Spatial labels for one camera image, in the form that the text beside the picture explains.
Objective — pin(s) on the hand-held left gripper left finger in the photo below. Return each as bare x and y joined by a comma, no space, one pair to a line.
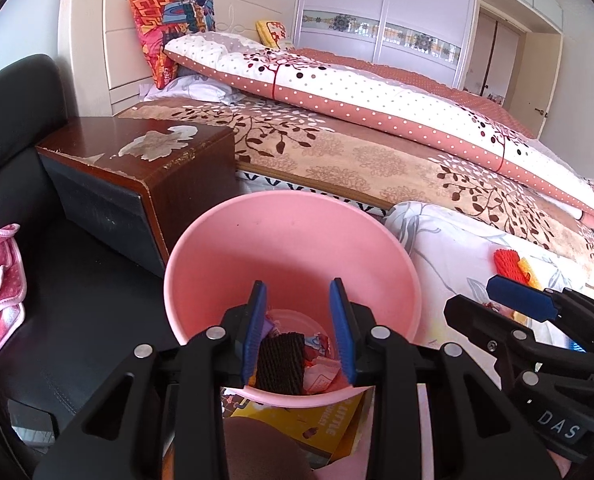
254,335

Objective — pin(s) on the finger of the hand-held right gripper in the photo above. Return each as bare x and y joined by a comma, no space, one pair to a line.
522,297
482,322

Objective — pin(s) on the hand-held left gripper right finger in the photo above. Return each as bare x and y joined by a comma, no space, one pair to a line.
344,335

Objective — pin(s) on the black foam net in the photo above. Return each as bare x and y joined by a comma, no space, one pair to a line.
282,360

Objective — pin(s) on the red foam net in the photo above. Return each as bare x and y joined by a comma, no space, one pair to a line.
506,261

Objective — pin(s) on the clear snack wrapper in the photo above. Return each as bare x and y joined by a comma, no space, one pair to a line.
327,377

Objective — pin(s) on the pink plastic bucket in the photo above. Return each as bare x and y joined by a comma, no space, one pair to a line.
287,240

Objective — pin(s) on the yellow cardboard box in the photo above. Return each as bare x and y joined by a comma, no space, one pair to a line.
297,420

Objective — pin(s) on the dark wooden nightstand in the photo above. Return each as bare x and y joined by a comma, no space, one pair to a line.
177,185

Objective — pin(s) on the brown leaf bedspread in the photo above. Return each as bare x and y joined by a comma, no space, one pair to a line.
377,160

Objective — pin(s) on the red dotted bed cover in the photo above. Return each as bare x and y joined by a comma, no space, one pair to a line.
482,105

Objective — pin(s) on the cream room door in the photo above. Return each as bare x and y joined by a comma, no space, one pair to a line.
542,70

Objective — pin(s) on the white dotted tree quilt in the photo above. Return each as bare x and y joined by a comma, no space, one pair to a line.
377,95

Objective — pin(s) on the brown double door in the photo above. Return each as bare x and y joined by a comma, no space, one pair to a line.
497,55

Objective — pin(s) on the white crumpled cloth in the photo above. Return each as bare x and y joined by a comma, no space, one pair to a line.
197,87

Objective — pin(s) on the yellow flowered pillow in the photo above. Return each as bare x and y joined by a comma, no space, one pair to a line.
274,34

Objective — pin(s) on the black leather sofa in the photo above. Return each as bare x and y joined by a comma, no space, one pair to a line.
27,110

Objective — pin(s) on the cream headboard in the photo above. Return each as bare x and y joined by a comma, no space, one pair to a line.
117,35

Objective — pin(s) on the colourful printed pillow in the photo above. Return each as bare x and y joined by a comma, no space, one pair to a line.
172,15

